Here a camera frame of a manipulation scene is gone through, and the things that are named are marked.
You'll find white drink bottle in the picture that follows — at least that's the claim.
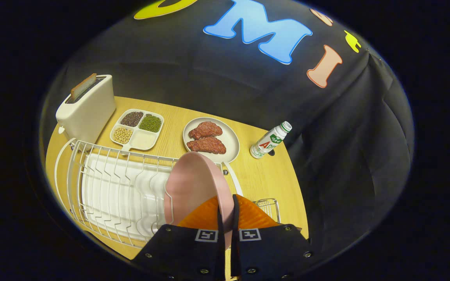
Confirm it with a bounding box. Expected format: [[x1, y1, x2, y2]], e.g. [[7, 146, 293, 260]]
[[250, 121, 292, 159]]

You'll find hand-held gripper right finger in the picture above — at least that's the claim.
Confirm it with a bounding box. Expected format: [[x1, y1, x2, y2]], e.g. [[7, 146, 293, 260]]
[[231, 194, 313, 281]]

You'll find white toaster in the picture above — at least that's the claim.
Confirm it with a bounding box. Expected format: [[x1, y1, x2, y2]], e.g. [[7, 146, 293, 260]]
[[55, 74, 116, 146]]

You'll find white divided tray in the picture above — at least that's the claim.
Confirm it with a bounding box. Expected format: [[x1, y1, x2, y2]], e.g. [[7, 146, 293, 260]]
[[110, 108, 164, 152]]

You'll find brown toast slice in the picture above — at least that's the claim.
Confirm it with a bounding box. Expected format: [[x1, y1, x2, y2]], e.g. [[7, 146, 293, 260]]
[[70, 73, 97, 101]]

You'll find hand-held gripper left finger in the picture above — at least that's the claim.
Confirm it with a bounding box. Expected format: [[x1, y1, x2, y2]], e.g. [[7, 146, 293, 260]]
[[131, 194, 225, 281]]

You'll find pile of white grains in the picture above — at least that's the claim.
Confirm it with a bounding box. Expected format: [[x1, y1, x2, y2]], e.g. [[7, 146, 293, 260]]
[[130, 130, 157, 149]]

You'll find red meat piece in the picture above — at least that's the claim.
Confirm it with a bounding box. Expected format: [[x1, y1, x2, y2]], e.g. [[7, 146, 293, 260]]
[[188, 121, 223, 140], [186, 136, 227, 154]]

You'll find metal wire basket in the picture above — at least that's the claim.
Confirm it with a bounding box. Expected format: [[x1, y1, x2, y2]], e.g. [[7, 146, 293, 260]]
[[253, 198, 281, 223]]

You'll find pink plate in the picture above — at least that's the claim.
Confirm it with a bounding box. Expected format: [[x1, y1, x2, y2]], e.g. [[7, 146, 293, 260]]
[[164, 151, 235, 250]]

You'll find pile of yellow beans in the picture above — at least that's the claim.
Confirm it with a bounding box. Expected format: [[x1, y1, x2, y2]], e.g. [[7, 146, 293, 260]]
[[113, 127, 134, 144]]

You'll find beige round dish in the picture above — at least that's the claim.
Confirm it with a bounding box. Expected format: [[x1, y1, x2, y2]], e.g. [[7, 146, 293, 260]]
[[182, 117, 240, 164]]

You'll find white dish rack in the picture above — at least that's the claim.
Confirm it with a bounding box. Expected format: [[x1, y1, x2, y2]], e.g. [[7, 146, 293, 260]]
[[54, 138, 245, 249]]

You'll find pile of dark beans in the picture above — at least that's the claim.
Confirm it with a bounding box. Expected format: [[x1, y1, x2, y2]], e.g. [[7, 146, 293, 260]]
[[120, 111, 144, 127]]

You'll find pile of green beans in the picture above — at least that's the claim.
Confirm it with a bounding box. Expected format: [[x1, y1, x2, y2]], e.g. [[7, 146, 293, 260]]
[[139, 114, 162, 133]]

